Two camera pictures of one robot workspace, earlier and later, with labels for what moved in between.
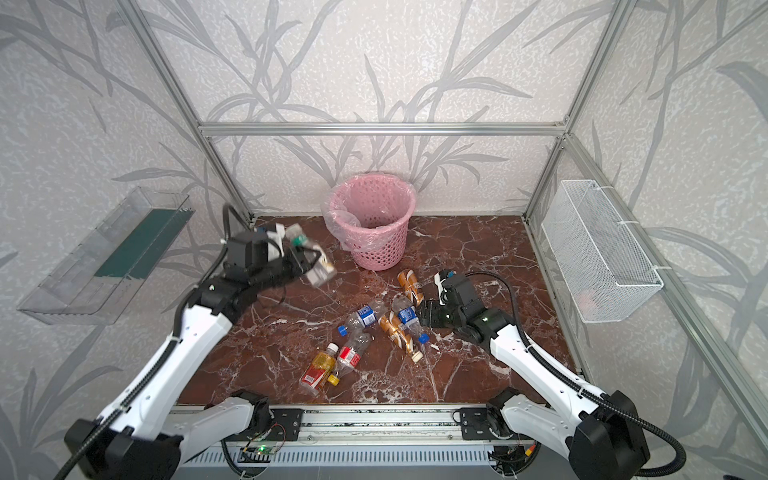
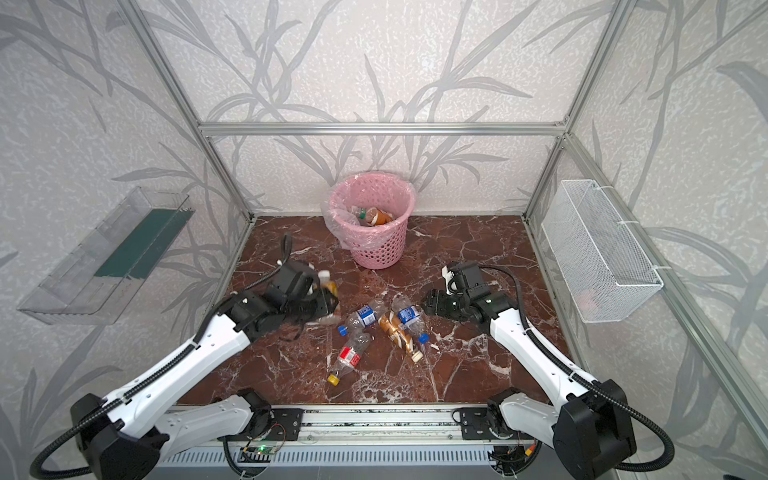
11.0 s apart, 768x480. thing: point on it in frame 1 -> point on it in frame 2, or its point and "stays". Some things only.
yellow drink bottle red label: x=319 y=369 -> x=325 y=282
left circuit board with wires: x=267 y=442 stays
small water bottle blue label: x=408 y=318 stays
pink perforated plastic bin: x=370 y=213 stays
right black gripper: x=438 y=311 -> x=444 y=303
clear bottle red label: x=350 y=355 stays
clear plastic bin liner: x=364 y=212 stays
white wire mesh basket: x=606 y=275 stays
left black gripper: x=302 y=260 -> x=321 y=303
